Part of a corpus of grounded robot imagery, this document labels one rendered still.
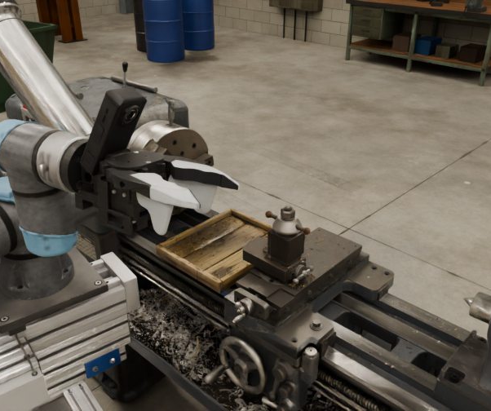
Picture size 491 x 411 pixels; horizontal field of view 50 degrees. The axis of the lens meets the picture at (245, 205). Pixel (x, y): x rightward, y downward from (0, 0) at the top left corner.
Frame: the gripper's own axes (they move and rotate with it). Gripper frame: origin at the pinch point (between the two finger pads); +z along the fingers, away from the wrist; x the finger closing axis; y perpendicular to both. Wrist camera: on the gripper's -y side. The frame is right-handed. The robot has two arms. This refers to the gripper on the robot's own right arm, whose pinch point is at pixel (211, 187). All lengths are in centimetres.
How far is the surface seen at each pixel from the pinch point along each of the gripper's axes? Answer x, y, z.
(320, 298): -78, 58, -13
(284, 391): -57, 75, -12
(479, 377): -66, 56, 30
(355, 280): -91, 56, -8
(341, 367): -64, 66, 0
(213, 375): -57, 81, -34
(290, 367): -60, 69, -12
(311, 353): -59, 62, -7
